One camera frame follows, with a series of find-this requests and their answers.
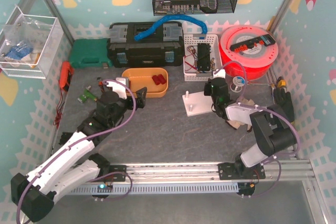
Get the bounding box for large red spring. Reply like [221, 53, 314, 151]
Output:
[158, 74, 166, 84]
[152, 75, 161, 86]

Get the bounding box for white peg board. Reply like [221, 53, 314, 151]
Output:
[182, 91, 213, 117]

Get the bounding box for beige work glove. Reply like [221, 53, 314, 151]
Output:
[226, 98, 255, 132]

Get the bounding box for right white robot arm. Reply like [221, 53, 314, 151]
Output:
[204, 77, 298, 180]

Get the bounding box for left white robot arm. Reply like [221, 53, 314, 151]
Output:
[10, 86, 147, 223]

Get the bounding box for orange plastic tray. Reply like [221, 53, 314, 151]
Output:
[122, 68, 169, 98]

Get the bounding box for small solder spool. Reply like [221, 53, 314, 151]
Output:
[230, 76, 245, 93]

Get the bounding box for green circuit board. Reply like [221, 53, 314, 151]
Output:
[77, 86, 98, 103]

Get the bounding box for white slotted basket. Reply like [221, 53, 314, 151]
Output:
[183, 34, 222, 82]

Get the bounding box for black module in basket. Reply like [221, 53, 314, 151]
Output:
[197, 43, 211, 72]

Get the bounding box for black plastic toolbox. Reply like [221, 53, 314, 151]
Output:
[107, 21, 185, 68]

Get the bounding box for red filament spool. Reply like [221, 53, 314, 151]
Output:
[219, 25, 279, 81]

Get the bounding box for orange multimeter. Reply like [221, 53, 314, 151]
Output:
[59, 61, 74, 92]

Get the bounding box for green plastic tool case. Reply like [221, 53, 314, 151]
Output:
[69, 38, 113, 69]

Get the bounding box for yellow black screwdriver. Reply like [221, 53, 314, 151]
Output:
[271, 77, 287, 89]

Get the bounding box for black yellow work glove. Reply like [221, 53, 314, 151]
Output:
[273, 88, 295, 123]

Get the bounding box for clear acrylic box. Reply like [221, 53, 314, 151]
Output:
[1, 6, 64, 79]

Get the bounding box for blue white gloves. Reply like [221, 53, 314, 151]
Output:
[5, 41, 33, 62]

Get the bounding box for orange handled pliers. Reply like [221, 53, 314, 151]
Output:
[97, 77, 105, 93]

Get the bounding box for blue corrugated hose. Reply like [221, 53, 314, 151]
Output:
[134, 15, 208, 41]

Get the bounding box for grey slotted cable duct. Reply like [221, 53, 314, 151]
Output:
[69, 182, 239, 196]

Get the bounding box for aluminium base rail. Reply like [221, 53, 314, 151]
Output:
[65, 159, 314, 185]

